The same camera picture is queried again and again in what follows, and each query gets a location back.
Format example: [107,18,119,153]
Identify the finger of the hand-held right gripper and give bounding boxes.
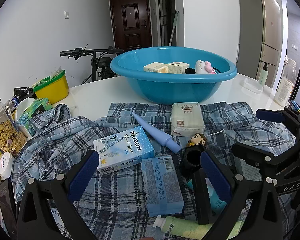
[231,140,300,173]
[256,107,300,130]

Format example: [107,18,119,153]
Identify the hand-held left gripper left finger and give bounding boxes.
[16,150,100,240]

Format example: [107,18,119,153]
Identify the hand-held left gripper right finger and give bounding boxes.
[201,151,290,240]

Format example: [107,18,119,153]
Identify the white printed box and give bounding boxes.
[237,155,264,182]

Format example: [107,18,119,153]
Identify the brown-haired doll figure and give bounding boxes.
[186,133,207,147]

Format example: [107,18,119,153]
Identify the light blue tower-print box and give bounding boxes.
[93,126,155,175]

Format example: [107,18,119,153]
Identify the blue tissue packet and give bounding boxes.
[141,155,185,217]

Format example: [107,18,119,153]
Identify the white napkin pack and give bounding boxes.
[170,102,205,137]

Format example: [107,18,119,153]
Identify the blue cone-shaped plastic tool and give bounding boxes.
[131,110,182,154]

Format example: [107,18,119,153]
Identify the blue plastic basin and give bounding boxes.
[110,46,238,105]

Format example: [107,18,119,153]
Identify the black framed tablet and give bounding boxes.
[179,145,215,225]

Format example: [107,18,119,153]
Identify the light blue packet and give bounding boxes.
[187,177,227,215]

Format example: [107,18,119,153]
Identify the clear plastic container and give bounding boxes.
[241,78,264,94]

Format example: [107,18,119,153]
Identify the large white bottle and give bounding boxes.
[274,58,297,106]

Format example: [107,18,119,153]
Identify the blue plaid shirt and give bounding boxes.
[11,101,298,240]

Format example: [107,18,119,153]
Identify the pale green pump bottle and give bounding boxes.
[258,62,269,85]

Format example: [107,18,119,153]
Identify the pale green tube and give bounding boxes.
[153,215,243,238]

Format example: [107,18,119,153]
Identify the green floral tissue pack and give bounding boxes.
[17,98,53,125]

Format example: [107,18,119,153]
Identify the black box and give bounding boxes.
[0,179,18,238]

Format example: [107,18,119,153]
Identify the white and pink plush toy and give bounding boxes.
[195,60,217,75]

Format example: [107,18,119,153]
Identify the clear cereal jar black lid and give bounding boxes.
[0,95,28,155]

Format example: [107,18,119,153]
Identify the beige refrigerator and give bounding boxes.
[238,0,283,88]

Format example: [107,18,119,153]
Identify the yellow tub with green rim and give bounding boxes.
[32,69,69,105]

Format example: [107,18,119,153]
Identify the black snack bag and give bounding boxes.
[14,87,35,99]

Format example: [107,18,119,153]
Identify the pale yellow box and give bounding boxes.
[167,61,190,74]
[143,62,168,74]

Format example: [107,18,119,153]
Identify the bunch of clear sachets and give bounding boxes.
[32,66,65,83]

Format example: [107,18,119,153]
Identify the black framed glass door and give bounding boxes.
[156,0,177,47]

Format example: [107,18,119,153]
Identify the dark brown door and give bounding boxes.
[109,0,153,53]

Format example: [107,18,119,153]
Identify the bicycle handlebar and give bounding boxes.
[60,45,124,85]

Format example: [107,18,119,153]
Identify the mop with green handle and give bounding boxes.
[168,10,180,47]

